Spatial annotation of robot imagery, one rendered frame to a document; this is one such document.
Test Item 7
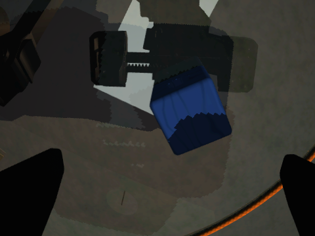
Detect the blue cube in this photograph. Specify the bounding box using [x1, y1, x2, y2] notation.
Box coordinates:
[150, 66, 232, 155]

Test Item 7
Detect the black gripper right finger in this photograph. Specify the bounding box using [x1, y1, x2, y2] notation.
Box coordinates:
[279, 154, 315, 236]

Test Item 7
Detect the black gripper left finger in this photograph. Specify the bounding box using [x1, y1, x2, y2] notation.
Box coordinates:
[0, 149, 65, 236]

